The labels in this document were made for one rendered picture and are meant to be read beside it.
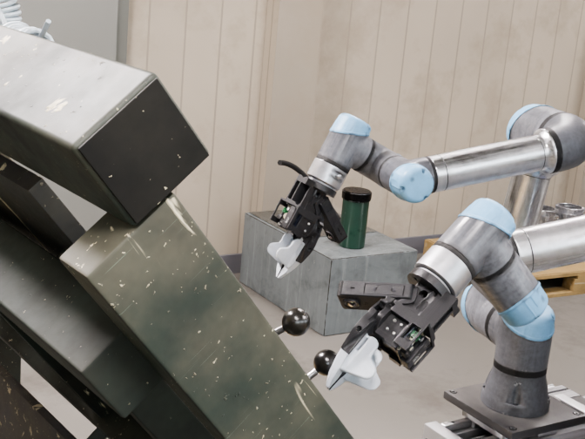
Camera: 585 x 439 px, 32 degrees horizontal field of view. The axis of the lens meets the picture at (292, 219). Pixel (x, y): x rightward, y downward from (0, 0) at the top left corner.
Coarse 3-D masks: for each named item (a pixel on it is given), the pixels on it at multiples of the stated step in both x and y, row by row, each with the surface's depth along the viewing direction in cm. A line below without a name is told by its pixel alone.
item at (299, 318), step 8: (288, 312) 135; (296, 312) 135; (304, 312) 135; (288, 320) 134; (296, 320) 134; (304, 320) 134; (280, 328) 136; (288, 328) 134; (296, 328) 134; (304, 328) 135
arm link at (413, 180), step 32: (544, 128) 213; (576, 128) 213; (384, 160) 209; (416, 160) 204; (448, 160) 205; (480, 160) 206; (512, 160) 208; (544, 160) 210; (576, 160) 213; (416, 192) 201
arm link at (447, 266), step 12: (432, 252) 147; (444, 252) 146; (420, 264) 147; (432, 264) 145; (444, 264) 145; (456, 264) 145; (444, 276) 144; (456, 276) 145; (468, 276) 146; (456, 288) 145
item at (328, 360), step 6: (318, 354) 145; (324, 354) 144; (330, 354) 144; (336, 354) 145; (318, 360) 144; (324, 360) 144; (330, 360) 144; (318, 366) 144; (324, 366) 144; (330, 366) 144; (312, 372) 145; (318, 372) 145; (324, 372) 144; (312, 378) 145
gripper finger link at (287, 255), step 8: (296, 240) 211; (280, 248) 210; (288, 248) 210; (296, 248) 211; (280, 256) 210; (288, 256) 211; (296, 256) 211; (288, 264) 212; (296, 264) 212; (280, 272) 213; (288, 272) 212
